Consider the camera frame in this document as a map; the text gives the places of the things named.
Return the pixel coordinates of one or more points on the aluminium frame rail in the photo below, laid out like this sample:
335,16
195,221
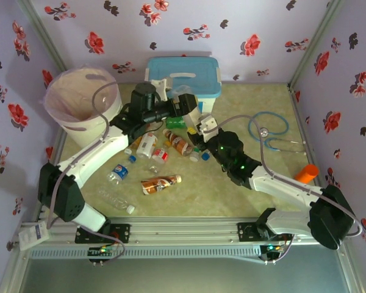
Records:
183,232

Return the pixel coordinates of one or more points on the left black mount plate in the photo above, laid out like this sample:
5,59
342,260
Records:
125,233

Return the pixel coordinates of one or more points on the right black mount plate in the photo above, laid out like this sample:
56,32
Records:
245,232

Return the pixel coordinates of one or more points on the blue stethoscope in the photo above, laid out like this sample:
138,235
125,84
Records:
264,132

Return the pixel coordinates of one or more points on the aluminium corner post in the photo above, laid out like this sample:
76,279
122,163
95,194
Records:
317,39
42,33

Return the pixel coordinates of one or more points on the black mount plate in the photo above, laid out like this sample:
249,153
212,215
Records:
245,232
125,233

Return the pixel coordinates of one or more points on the white blue paper card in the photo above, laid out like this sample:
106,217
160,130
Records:
33,236

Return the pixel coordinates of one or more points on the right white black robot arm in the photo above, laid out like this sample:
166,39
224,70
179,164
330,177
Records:
286,186

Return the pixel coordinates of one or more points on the white storage box blue lid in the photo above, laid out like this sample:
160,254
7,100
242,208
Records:
195,67

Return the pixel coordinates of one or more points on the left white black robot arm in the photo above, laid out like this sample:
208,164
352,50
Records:
88,158

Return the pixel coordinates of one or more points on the brown coffee drink bottle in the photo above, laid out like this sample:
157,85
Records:
157,184
180,145

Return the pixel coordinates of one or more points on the orange plastic cylinder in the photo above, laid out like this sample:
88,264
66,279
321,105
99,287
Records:
306,174

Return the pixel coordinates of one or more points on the crushed clear bottle white cap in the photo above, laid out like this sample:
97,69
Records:
130,209

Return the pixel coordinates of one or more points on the clear bottle white V label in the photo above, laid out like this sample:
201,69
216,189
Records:
146,146

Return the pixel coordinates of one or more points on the right circuit board with LEDs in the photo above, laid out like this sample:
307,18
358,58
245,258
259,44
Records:
270,248

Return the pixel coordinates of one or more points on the green soda bottle yellow cap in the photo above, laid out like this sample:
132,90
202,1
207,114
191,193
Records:
175,122

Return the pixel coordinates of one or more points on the clear bottle green cap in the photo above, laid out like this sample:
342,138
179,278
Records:
195,156

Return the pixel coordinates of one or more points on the clear Pepsi bottle blue cap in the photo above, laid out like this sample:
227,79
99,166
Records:
119,171

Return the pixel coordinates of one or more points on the amber tea bottle red label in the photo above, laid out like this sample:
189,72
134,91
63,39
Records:
128,151

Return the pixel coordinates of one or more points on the clear plastic bin liner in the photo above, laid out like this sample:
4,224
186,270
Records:
73,94

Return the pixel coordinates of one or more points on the left circuit board with LEDs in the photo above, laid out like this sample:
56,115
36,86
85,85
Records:
94,251

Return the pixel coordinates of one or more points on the circuit board with leds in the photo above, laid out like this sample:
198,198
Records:
270,248
94,251

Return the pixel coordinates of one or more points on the white round waste bin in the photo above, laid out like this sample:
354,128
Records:
85,134

